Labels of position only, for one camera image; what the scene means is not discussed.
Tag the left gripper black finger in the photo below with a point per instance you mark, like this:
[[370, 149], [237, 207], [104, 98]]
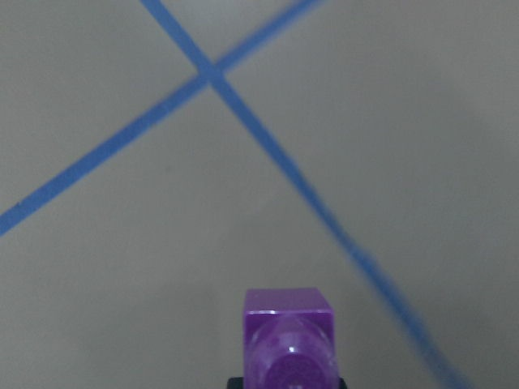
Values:
[[235, 383]]

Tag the purple toy block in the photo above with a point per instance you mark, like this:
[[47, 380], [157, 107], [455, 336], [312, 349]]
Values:
[[288, 339]]

